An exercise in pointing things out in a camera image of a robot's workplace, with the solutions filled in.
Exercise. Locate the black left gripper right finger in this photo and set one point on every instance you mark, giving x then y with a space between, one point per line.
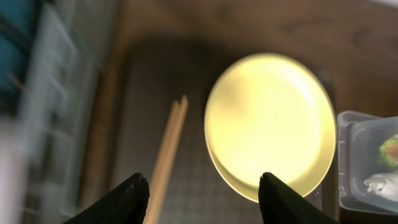
279 204

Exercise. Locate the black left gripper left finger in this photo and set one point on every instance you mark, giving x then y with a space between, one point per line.
125 204

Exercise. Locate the wooden chopstick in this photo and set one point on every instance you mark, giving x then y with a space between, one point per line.
173 146
158 173

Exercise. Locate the yellow plate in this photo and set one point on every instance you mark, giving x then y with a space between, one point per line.
269 113

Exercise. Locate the white napkin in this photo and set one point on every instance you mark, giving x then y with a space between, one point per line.
384 185

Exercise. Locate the yellow green snack wrapper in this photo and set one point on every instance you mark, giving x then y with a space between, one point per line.
388 152

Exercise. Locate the light blue bowl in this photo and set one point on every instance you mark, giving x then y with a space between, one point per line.
18 25

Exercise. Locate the grey dishwasher rack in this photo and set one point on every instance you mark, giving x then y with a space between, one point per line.
45 122

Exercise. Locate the clear plastic bin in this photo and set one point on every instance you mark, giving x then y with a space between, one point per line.
359 137

